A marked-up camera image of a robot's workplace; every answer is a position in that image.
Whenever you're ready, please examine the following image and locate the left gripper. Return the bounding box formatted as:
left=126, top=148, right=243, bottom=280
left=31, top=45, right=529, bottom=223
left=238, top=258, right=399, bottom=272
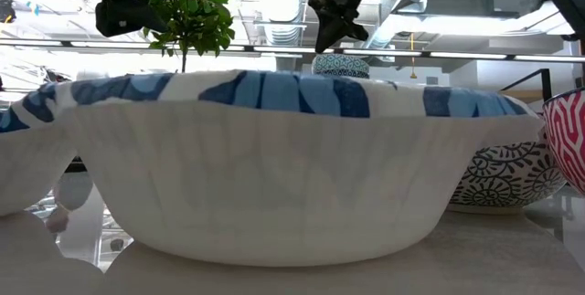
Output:
left=94, top=0, right=168, bottom=38

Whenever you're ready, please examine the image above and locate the teal patterned small bowl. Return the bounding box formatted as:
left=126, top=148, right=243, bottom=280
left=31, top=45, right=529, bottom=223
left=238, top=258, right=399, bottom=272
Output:
left=312, top=52, right=371, bottom=80

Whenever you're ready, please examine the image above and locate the blue-rimmed white paper bowl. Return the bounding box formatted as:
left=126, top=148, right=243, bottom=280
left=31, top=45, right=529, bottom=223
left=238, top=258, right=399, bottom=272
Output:
left=63, top=68, right=548, bottom=268
left=0, top=79, right=79, bottom=217

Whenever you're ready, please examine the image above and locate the black spiral patterned bowl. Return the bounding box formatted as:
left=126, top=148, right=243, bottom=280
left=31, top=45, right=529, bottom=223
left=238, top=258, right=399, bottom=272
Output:
left=450, top=139, right=568, bottom=215

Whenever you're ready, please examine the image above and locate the pink patterned small bowl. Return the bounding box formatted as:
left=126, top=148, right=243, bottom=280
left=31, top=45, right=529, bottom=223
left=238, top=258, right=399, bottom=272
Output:
left=542, top=87, right=585, bottom=195

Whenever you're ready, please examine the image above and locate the green leafy plant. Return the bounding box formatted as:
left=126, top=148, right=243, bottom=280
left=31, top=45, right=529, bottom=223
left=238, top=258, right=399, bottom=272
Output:
left=132, top=0, right=237, bottom=75

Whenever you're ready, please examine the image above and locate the yellow hanging pendant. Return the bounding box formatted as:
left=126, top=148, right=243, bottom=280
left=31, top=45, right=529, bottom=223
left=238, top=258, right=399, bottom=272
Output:
left=408, top=32, right=419, bottom=80

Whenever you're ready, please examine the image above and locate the long linear light rail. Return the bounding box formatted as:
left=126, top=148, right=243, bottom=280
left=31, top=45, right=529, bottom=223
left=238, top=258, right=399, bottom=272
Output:
left=0, top=37, right=585, bottom=64

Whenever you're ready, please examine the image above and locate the wooden shelf with black frame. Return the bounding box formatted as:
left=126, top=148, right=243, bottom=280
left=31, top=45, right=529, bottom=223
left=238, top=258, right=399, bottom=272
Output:
left=500, top=68, right=553, bottom=104

